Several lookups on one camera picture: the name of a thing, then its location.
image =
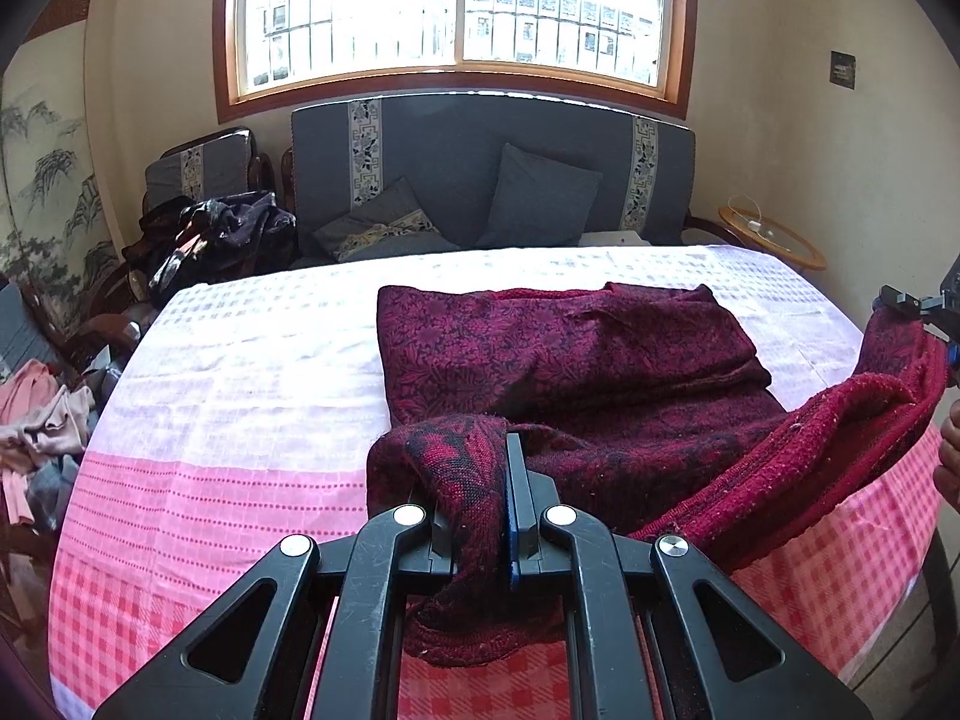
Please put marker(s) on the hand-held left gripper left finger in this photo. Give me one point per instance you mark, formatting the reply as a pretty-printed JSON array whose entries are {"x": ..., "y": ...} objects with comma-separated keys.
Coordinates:
[{"x": 375, "y": 585}]

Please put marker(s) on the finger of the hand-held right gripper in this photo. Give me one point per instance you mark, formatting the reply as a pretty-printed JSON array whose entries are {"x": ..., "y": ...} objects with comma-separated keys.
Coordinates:
[
  {"x": 907, "y": 304},
  {"x": 955, "y": 364}
]

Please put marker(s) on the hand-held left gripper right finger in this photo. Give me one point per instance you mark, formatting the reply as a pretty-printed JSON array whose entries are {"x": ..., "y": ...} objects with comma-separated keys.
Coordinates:
[{"x": 514, "y": 521}]

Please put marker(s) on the dark red patterned sweater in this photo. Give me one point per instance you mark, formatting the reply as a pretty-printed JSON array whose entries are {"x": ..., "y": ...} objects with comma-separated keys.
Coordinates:
[{"x": 585, "y": 375}]

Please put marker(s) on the pile of pink clothes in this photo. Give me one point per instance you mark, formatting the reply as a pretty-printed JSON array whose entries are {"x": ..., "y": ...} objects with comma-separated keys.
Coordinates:
[{"x": 41, "y": 412}]

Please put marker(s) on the pile of dark clothes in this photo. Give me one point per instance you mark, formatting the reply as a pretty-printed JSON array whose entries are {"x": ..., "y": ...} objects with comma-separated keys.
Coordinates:
[{"x": 217, "y": 236}]

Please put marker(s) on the person's right hand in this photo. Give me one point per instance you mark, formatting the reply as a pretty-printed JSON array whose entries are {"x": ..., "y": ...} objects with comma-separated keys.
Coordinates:
[{"x": 951, "y": 457}]

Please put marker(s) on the round glass side table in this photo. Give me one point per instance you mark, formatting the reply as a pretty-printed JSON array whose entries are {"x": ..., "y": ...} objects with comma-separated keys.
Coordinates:
[{"x": 784, "y": 244}]

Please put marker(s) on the pink checked bed sheet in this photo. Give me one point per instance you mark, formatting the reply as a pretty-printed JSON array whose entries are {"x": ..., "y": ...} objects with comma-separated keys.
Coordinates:
[{"x": 225, "y": 390}]

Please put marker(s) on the grey cushion with patterned band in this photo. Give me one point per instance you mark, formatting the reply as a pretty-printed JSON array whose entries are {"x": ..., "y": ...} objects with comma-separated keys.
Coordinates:
[{"x": 382, "y": 229}]

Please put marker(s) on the plain grey cushion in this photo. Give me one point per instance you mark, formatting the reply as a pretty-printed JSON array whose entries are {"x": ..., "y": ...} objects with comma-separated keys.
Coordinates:
[{"x": 536, "y": 195}]

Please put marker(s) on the grey wooden sofa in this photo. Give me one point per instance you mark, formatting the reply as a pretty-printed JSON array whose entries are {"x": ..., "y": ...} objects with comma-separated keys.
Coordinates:
[{"x": 442, "y": 142}]

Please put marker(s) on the grey seat cushion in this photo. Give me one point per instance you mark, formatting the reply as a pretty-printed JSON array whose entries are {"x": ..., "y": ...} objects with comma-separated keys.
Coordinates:
[{"x": 22, "y": 330}]

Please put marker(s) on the grey wooden armchair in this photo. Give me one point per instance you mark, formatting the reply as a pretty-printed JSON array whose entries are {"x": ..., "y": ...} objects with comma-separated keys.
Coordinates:
[{"x": 199, "y": 169}]

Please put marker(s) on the wooden framed window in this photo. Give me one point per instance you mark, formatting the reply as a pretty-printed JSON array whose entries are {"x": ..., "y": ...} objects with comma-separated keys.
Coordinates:
[{"x": 450, "y": 7}]

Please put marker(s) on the dark wall switch plate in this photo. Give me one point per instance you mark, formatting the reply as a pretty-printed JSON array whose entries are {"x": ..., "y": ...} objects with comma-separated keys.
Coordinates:
[{"x": 842, "y": 70}]

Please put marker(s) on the landscape painted wall screen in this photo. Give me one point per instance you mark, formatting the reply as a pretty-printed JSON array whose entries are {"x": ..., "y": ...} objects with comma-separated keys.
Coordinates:
[{"x": 45, "y": 165}]

